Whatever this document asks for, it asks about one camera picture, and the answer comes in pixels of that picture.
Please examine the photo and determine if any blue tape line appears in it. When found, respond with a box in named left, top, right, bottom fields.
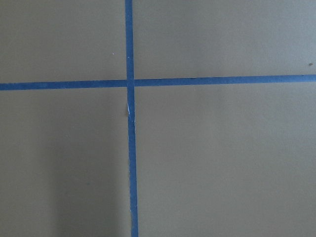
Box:
left=124, top=0, right=139, bottom=237
left=0, top=74, right=316, bottom=91

